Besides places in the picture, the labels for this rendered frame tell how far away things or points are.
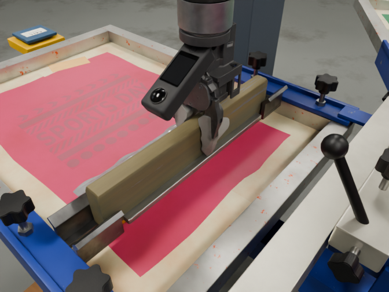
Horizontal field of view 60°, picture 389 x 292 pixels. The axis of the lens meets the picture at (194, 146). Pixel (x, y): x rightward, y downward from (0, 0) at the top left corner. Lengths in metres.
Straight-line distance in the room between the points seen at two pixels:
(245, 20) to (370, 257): 0.84
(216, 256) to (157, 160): 0.16
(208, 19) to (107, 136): 0.36
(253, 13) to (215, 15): 0.65
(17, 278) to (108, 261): 1.26
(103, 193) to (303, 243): 0.25
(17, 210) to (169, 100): 0.23
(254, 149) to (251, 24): 0.53
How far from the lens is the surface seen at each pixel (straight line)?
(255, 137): 0.70
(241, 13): 1.11
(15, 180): 0.67
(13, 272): 1.78
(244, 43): 1.13
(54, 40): 1.20
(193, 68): 0.46
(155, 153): 0.49
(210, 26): 0.45
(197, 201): 0.56
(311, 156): 0.62
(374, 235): 0.42
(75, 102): 0.84
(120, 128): 0.73
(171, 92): 0.45
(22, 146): 0.74
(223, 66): 0.52
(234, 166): 0.62
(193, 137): 0.54
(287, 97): 0.75
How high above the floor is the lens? 1.38
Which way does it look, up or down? 40 degrees down
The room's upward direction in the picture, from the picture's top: straight up
